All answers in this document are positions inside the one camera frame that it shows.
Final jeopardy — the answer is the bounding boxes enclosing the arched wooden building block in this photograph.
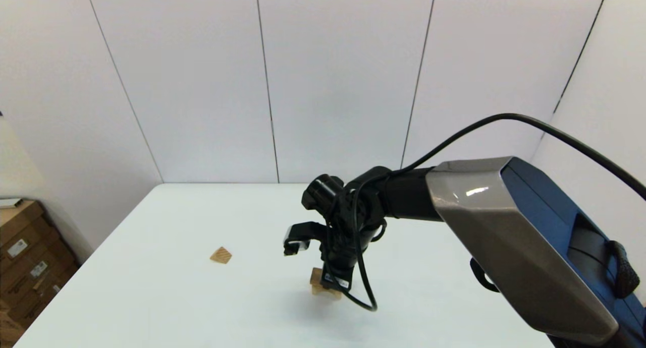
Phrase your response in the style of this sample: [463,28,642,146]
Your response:
[311,284,343,301]

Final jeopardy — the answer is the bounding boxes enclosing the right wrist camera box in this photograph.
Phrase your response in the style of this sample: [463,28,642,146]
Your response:
[283,221,328,257]

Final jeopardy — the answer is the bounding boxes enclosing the black braided cable sleeve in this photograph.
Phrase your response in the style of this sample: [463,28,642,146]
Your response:
[608,240,641,300]

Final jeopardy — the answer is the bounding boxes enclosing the short black cable loop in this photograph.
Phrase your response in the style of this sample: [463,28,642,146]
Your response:
[469,257,501,294]

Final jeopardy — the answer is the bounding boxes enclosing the brown cardboard box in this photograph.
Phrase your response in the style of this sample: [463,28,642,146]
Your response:
[0,218,64,277]
[0,201,47,247]
[0,274,81,348]
[0,246,80,307]

